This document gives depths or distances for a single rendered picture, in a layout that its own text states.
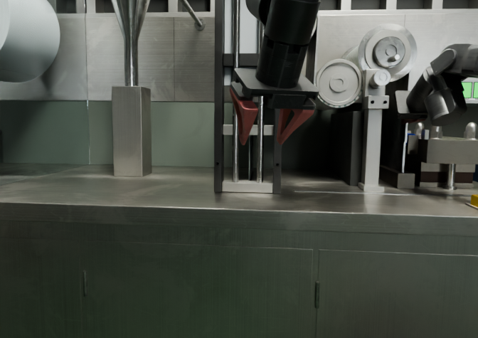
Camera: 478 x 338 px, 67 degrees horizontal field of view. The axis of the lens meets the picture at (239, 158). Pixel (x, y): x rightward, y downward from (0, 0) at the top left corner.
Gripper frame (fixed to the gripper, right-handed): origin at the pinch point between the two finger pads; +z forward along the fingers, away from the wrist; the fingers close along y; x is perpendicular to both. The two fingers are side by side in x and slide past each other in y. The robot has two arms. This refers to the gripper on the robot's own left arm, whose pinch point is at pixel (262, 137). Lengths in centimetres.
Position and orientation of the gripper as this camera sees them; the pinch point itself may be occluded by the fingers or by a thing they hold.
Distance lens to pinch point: 52.7
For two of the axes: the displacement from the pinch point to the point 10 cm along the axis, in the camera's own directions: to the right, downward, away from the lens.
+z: -1.7, 8.1, 5.5
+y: -9.4, 0.2, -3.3
